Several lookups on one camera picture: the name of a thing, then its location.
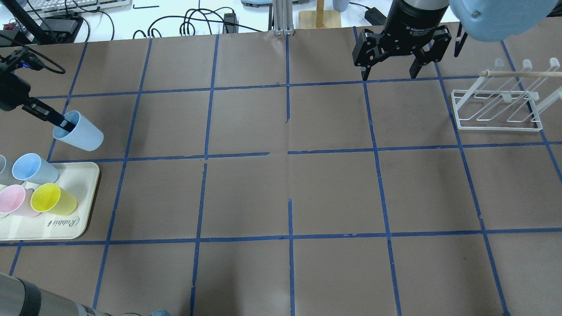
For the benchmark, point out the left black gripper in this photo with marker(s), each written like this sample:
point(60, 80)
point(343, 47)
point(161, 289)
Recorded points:
point(12, 97)

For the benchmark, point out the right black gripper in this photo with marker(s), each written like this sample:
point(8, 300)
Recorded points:
point(412, 21)

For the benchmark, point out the light blue ikea cup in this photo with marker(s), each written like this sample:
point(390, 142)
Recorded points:
point(85, 135)

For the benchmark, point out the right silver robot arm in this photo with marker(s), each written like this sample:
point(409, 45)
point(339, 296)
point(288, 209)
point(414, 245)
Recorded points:
point(496, 20)

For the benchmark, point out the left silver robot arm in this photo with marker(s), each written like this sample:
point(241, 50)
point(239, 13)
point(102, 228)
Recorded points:
point(19, 297)

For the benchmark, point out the grey plastic cup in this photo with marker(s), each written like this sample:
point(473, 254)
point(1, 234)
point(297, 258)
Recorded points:
point(6, 176)

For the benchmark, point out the blue cup on desk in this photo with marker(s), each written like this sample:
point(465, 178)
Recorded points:
point(340, 5)

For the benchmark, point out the yellow plastic cup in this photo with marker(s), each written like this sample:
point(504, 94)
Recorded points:
point(51, 199)

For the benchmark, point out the pink plastic cup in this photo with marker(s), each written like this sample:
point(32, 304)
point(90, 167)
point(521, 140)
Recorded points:
point(16, 200)

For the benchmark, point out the black power adapter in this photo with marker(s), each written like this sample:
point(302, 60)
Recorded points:
point(375, 17)

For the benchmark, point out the cream plastic tray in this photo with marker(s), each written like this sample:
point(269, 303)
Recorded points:
point(79, 179)

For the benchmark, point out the wooden mug tree stand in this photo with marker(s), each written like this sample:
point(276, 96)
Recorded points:
point(320, 18)

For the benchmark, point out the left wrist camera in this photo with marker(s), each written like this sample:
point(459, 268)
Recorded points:
point(21, 58)

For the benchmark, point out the white wire cup rack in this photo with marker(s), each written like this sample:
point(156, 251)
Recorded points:
point(505, 100)

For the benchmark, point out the aluminium frame post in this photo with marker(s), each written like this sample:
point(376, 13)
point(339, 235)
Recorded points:
point(282, 17)

